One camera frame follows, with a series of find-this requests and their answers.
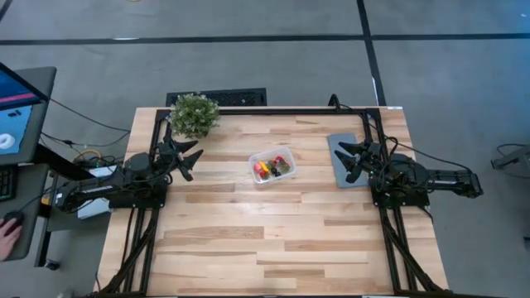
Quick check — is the black aluminium table frame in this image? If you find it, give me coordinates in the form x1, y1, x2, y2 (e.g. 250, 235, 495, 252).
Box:
93, 106, 455, 298

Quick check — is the green potted plant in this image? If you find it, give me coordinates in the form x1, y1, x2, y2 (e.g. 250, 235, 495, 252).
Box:
168, 93, 221, 140

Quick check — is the black floor vent grille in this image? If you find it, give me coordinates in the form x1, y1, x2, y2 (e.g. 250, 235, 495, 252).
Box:
165, 87, 268, 108

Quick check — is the grey tupperware lid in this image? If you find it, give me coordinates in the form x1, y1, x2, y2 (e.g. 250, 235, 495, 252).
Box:
326, 132, 369, 190

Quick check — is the black keyboard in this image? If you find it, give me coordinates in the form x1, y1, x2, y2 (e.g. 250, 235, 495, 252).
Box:
0, 165, 17, 203

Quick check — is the clear plastic tupperware container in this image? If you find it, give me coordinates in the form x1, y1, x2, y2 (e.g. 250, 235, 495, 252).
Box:
248, 147, 298, 185

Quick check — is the person's hand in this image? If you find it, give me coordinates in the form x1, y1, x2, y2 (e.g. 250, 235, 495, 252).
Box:
0, 218, 23, 262

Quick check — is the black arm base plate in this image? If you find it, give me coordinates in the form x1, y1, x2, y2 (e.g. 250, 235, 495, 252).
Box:
369, 173, 434, 209
108, 177, 169, 210

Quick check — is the computer monitor with blue screen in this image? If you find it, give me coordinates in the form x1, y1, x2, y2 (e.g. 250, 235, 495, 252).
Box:
0, 61, 58, 166

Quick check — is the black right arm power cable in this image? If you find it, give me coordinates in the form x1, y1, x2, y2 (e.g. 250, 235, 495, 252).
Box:
329, 94, 474, 173

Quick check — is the grey computer desk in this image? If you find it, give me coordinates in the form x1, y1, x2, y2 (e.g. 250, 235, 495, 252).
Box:
0, 163, 51, 262

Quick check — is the black floor cable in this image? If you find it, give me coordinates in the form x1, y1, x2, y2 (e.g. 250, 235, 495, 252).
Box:
48, 97, 132, 133
40, 130, 132, 149

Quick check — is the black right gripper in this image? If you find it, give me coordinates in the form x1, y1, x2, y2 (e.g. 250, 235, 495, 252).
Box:
334, 142, 388, 180

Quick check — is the yellow cable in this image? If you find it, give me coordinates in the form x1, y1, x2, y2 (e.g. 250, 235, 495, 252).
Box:
72, 147, 103, 163

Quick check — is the black computer mouse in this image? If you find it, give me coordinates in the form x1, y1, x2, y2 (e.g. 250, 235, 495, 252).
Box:
2, 209, 26, 228

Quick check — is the black desk stand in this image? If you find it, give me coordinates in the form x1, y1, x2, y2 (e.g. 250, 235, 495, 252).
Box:
34, 143, 103, 270

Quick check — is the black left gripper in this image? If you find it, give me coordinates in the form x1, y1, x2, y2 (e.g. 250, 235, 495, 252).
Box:
154, 137, 205, 175

